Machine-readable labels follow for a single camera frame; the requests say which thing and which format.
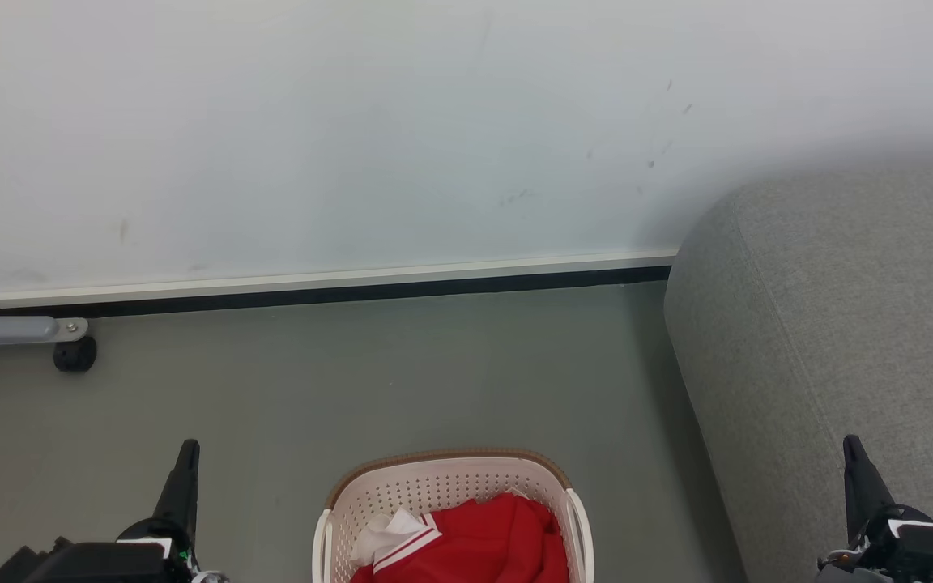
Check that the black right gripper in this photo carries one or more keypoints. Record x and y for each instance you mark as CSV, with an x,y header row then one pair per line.
x,y
924,551

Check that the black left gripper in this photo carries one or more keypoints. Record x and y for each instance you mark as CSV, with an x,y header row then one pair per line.
x,y
102,563

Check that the red garment with white trim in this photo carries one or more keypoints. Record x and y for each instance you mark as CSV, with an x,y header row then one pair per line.
x,y
483,542

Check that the grey fabric sofa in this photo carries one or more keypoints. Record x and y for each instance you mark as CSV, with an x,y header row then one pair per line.
x,y
839,324

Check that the black caster wheel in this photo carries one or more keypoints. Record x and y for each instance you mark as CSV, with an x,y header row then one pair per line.
x,y
75,354

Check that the white and black baseboard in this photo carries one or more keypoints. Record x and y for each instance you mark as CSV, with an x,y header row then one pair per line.
x,y
321,287

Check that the white perforated laundry basket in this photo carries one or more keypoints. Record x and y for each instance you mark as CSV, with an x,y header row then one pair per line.
x,y
434,486

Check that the grey metal stand frame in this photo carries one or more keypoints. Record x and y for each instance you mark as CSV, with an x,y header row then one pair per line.
x,y
5,328

